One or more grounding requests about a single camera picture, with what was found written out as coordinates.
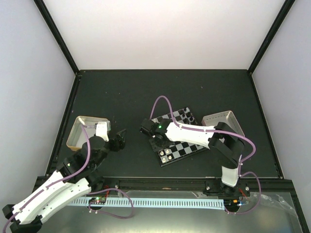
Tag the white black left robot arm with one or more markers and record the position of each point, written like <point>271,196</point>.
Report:
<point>76,176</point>

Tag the black chess pieces group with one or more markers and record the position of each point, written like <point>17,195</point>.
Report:
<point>186,116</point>

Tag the left controller circuit board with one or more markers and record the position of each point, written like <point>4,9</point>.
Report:
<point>97,200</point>

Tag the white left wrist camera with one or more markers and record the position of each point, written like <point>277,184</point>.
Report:
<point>102,130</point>

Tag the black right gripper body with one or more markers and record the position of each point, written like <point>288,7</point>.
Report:
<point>159,146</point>

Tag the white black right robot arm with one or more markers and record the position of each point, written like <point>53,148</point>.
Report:
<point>224,144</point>

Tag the controller circuit board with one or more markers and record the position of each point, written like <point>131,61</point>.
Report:
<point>97,200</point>
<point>235,202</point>

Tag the black grey chess board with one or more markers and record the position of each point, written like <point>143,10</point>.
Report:
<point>177,150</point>

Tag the gold rimmed metal tin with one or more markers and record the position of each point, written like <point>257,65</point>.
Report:
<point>77,136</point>

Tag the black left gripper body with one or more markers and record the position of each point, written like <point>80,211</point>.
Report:
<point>116,146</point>

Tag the white slotted cable duct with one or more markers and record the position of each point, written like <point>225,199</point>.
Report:
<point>214,204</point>

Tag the right controller circuit board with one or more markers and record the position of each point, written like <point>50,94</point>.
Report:
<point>235,202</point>

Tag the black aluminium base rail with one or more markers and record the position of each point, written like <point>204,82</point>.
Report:
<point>209,186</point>

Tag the pink metal tray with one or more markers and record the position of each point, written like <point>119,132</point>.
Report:
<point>227,117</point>

